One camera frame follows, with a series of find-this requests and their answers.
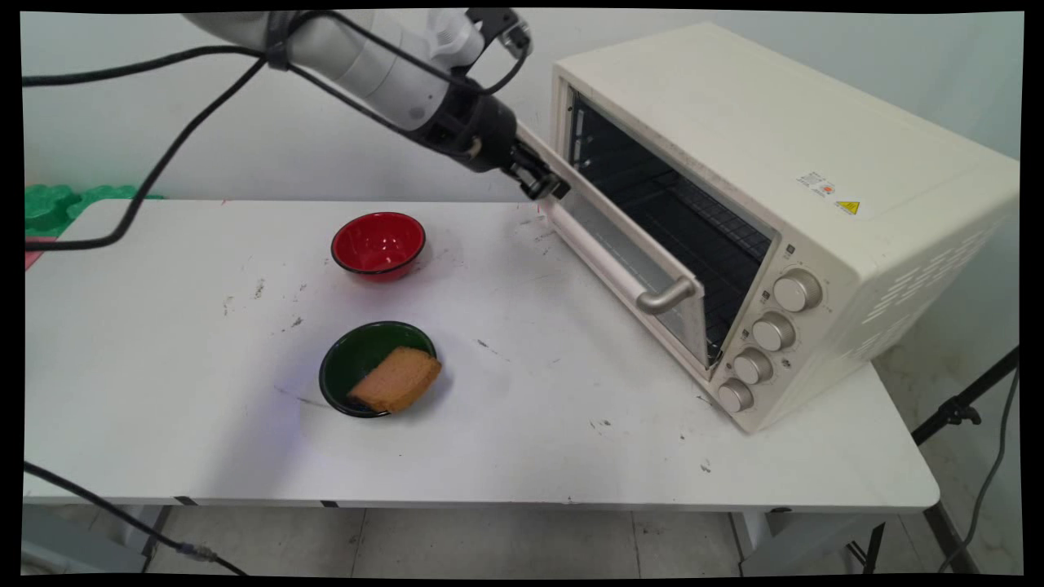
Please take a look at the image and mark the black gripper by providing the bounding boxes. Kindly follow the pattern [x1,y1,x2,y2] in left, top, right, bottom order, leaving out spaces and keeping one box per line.
[414,77,572,202]

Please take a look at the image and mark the cream glass oven door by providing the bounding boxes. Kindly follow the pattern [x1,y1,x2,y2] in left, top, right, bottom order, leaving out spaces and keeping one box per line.
[514,122,709,373]

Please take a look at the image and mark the red bowl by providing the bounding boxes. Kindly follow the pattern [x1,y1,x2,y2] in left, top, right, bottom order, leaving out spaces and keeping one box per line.
[330,212,427,283]

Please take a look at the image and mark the cream toaster oven body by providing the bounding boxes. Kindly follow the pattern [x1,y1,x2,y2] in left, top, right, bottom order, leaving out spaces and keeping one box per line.
[551,22,1020,434]

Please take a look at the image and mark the brown bread slice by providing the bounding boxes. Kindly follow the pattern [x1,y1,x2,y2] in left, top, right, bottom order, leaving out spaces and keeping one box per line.
[347,346,443,414]

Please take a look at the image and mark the green bowl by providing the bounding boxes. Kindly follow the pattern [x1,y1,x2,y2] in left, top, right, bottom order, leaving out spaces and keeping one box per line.
[318,320,439,419]

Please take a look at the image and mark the large silver oven knob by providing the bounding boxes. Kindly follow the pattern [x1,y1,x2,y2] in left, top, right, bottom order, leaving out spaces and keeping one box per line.
[773,269,824,314]

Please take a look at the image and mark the black tripod stand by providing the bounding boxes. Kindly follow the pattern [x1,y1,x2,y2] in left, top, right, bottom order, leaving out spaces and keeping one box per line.
[911,346,1020,448]

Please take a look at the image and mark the green foam mat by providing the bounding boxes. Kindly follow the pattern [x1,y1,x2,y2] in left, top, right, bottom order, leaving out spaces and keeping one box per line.
[24,184,164,239]

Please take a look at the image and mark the pink foam mat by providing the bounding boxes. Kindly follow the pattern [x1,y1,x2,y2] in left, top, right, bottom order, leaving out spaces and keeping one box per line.
[24,236,60,271]

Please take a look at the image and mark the black table leg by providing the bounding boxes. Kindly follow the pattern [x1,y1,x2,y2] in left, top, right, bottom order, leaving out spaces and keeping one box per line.
[922,501,981,575]
[141,505,174,562]

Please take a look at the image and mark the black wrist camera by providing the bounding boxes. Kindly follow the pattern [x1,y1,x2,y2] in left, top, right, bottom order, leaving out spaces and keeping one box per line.
[465,8,533,60]

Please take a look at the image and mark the black wire oven rack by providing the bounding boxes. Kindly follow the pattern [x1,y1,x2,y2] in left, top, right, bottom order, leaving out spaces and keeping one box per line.
[599,163,772,353]

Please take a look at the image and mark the thick black cable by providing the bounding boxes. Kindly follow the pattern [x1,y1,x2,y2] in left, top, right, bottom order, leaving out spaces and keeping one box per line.
[23,55,274,252]
[23,45,274,88]

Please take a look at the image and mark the grey hanging cable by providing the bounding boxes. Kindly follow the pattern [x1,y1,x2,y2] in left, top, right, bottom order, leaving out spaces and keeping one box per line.
[938,367,1020,575]

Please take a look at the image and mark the black floor cable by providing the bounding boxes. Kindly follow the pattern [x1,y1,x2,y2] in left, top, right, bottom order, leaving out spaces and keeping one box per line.
[23,461,248,576]

